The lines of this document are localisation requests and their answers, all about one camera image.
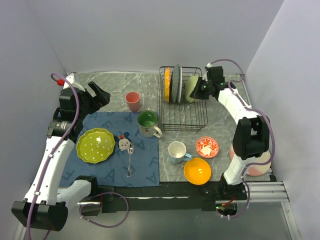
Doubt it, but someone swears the green square panda dish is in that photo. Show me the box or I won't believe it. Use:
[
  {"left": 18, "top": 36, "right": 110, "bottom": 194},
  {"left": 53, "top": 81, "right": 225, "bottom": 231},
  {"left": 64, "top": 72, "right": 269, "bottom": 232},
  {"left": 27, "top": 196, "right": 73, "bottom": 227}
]
[{"left": 185, "top": 75, "right": 199, "bottom": 104}]

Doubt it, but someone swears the blue floral plate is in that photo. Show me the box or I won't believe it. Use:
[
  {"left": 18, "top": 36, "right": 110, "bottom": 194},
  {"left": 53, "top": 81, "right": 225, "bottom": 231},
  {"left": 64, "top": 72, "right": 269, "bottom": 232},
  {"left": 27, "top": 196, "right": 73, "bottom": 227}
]
[{"left": 171, "top": 64, "right": 180, "bottom": 103}]

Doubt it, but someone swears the teal rim white plate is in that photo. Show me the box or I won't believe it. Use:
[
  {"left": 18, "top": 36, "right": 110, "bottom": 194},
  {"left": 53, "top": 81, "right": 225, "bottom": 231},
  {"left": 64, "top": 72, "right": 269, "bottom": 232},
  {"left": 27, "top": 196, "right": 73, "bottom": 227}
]
[{"left": 176, "top": 66, "right": 183, "bottom": 103}]

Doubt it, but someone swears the orange polka dot plate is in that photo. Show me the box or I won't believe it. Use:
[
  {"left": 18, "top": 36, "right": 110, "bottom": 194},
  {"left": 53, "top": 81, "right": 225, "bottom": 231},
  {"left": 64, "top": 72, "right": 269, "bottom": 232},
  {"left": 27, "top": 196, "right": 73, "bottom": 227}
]
[{"left": 164, "top": 67, "right": 171, "bottom": 103}]

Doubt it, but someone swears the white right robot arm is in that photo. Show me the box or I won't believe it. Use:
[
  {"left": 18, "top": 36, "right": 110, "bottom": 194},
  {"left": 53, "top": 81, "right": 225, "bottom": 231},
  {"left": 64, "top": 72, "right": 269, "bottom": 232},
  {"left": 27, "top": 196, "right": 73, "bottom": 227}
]
[{"left": 189, "top": 65, "right": 270, "bottom": 200}]

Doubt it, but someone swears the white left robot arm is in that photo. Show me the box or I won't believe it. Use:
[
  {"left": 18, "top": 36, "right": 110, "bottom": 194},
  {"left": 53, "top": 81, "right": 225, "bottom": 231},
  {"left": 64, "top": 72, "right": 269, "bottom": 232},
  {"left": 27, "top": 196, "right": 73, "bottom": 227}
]
[{"left": 11, "top": 81, "right": 111, "bottom": 231}]

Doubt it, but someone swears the red white patterned dish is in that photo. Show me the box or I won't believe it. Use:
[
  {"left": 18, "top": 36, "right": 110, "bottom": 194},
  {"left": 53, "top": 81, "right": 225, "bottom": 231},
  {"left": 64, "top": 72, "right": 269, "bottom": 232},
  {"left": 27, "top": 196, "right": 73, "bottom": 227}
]
[{"left": 195, "top": 136, "right": 219, "bottom": 159}]

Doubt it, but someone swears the pink plastic cup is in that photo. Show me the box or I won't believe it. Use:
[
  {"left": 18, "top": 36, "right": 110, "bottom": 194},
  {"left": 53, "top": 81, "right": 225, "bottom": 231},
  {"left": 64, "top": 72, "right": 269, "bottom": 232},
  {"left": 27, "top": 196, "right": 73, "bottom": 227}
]
[{"left": 125, "top": 91, "right": 141, "bottom": 112}]

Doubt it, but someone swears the green polka dot plate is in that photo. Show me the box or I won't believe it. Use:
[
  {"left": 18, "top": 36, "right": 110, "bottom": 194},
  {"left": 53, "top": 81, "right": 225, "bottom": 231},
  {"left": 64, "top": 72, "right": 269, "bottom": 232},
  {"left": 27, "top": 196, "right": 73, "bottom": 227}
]
[{"left": 75, "top": 128, "right": 116, "bottom": 164}]

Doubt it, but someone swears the green-inside floral mug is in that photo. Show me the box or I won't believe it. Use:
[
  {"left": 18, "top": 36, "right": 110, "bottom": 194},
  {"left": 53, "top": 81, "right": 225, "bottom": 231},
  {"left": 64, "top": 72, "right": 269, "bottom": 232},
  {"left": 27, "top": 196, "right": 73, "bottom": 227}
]
[{"left": 137, "top": 110, "right": 163, "bottom": 138}]

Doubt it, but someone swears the cartoon mouse spoon rest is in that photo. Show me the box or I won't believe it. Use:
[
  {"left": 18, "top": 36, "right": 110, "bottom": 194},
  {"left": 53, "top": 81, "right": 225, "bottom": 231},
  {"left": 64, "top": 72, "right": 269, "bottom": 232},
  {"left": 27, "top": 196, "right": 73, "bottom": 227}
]
[{"left": 116, "top": 132, "right": 132, "bottom": 151}]

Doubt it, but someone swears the silver spoon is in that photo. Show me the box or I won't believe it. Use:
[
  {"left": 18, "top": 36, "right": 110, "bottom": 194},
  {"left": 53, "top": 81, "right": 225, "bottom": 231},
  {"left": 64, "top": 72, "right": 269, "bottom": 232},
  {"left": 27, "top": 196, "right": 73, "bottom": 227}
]
[{"left": 126, "top": 143, "right": 135, "bottom": 178}]

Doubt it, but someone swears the light blue mug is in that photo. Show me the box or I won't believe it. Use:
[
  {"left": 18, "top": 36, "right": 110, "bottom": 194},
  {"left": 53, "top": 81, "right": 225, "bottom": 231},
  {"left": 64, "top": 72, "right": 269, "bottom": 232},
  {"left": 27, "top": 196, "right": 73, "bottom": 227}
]
[{"left": 168, "top": 141, "right": 193, "bottom": 164}]

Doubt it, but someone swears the blue letter-print cloth mat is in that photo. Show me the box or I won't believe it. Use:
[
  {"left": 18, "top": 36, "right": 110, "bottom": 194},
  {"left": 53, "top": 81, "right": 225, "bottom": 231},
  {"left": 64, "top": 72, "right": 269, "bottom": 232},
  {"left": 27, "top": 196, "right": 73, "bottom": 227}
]
[{"left": 59, "top": 112, "right": 160, "bottom": 188}]

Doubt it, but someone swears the orange bowl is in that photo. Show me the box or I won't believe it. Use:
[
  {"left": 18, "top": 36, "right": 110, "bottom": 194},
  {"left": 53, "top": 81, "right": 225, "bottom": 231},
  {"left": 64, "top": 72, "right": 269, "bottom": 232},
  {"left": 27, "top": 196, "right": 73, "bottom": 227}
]
[{"left": 183, "top": 158, "right": 212, "bottom": 186}]

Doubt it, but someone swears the pink white round plate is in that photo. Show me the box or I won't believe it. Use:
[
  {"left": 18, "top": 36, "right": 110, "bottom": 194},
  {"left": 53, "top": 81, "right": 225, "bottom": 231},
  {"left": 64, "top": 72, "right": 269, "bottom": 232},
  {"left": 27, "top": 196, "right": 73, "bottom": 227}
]
[{"left": 229, "top": 144, "right": 271, "bottom": 177}]

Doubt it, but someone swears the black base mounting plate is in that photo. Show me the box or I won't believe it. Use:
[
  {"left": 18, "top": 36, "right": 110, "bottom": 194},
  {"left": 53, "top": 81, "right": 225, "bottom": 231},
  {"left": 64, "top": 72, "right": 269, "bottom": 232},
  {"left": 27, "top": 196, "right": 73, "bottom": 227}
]
[{"left": 68, "top": 181, "right": 251, "bottom": 213}]

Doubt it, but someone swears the black wire dish rack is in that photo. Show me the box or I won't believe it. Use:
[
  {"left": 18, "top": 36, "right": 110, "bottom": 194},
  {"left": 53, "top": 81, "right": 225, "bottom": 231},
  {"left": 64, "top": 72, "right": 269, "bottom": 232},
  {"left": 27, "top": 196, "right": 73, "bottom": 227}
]
[{"left": 157, "top": 66, "right": 208, "bottom": 133}]

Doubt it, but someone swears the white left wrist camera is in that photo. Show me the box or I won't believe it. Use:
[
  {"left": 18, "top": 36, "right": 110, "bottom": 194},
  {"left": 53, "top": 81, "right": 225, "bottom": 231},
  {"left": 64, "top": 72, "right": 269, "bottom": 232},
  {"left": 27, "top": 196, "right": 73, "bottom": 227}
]
[{"left": 50, "top": 73, "right": 85, "bottom": 91}]

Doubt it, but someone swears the aluminium rail frame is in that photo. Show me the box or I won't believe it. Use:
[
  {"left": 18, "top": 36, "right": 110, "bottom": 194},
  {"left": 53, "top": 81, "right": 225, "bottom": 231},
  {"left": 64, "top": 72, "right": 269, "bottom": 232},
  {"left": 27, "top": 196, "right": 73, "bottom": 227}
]
[{"left": 245, "top": 181, "right": 290, "bottom": 203}]

